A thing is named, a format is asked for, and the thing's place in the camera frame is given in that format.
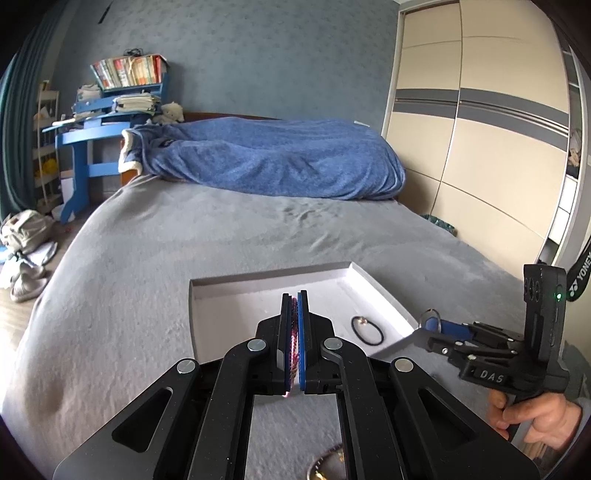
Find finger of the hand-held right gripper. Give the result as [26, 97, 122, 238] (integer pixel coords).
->
[435, 319, 526, 345]
[412, 328, 523, 368]

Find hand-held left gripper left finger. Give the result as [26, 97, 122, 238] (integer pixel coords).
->
[53, 292, 296, 480]

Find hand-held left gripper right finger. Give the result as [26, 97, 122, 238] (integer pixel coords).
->
[298, 290, 541, 480]

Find pink braided cord bracelet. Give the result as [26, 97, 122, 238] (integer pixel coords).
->
[288, 296, 301, 398]

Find black hair tie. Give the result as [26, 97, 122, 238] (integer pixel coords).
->
[350, 316, 386, 346]

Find grey cardboard box tray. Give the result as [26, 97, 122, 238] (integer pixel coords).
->
[188, 262, 419, 365]

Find person's right forearm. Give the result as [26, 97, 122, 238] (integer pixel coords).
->
[561, 401, 586, 462]

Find person's right hand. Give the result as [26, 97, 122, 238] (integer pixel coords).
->
[488, 392, 579, 450]

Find beige sliding wardrobe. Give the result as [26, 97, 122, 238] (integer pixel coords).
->
[381, 0, 583, 283]

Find blue blanket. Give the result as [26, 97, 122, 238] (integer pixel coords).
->
[121, 119, 407, 202]

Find white plush toy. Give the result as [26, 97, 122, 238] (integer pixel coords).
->
[154, 101, 185, 125]

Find blue wooden desk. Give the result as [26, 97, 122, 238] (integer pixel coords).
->
[42, 73, 171, 225]

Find stack of papers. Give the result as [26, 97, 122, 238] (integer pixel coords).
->
[111, 92, 162, 114]

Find beige backpack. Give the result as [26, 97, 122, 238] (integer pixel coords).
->
[0, 209, 57, 255]

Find row of books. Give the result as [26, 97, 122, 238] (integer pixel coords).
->
[89, 54, 170, 90]

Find white pile of papers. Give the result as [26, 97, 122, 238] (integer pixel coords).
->
[74, 83, 103, 105]

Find teal curtain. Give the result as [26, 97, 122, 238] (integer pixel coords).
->
[0, 9, 71, 223]

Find black printed lanyard strap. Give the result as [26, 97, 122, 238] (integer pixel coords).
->
[565, 244, 591, 304]

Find white wire shelf rack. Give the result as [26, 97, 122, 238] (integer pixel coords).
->
[31, 82, 64, 214]

